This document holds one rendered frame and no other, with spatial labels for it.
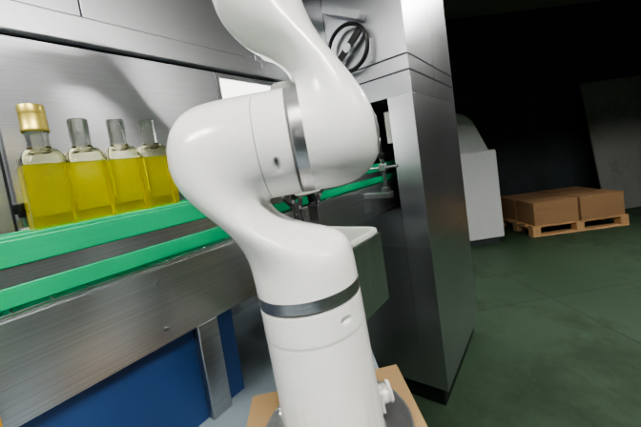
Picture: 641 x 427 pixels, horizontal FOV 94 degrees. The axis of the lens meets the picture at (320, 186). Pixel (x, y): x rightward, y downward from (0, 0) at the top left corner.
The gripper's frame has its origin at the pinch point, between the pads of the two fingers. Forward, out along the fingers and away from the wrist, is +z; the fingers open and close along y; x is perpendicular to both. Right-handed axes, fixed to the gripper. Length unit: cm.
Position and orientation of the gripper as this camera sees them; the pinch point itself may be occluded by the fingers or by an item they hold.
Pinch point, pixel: (307, 215)
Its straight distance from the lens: 73.2
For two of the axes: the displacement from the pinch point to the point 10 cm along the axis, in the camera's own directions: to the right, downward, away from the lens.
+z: 1.5, 9.9, 0.7
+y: -6.1, 1.5, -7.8
